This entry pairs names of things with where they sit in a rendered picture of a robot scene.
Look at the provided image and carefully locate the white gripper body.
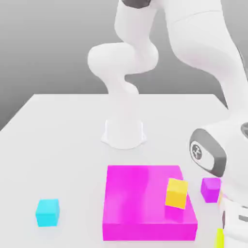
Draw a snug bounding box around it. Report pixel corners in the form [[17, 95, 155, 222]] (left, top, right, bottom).
[[221, 200, 248, 248]]

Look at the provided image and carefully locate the small yellow cube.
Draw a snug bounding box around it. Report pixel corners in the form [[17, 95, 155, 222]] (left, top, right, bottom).
[[215, 228, 225, 248]]

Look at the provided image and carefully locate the small purple cube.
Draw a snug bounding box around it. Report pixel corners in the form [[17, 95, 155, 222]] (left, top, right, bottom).
[[200, 177, 222, 203]]

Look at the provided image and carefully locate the small orange cube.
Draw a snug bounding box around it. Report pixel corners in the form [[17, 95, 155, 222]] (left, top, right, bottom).
[[165, 178, 189, 210]]

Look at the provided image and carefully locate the small cyan cube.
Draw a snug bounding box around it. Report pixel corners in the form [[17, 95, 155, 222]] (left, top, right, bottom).
[[35, 199, 61, 228]]

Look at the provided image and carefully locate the large magenta box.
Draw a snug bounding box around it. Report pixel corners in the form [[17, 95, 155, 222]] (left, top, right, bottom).
[[102, 165, 199, 242]]

